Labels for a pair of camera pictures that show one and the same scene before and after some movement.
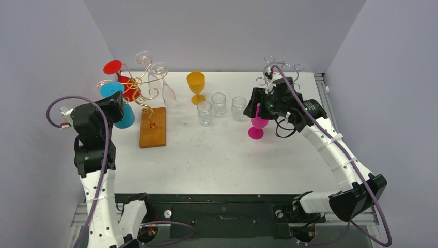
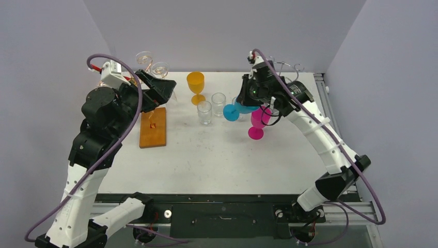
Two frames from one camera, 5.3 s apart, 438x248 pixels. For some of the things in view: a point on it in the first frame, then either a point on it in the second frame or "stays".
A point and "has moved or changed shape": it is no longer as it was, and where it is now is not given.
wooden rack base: x=153 y=127 stays
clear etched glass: x=204 y=112 stays
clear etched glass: x=218 y=104 stays
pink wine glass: x=256 y=132 stays
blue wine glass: x=110 y=88 has moved or changed shape
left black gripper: x=114 y=104 -> x=160 y=90
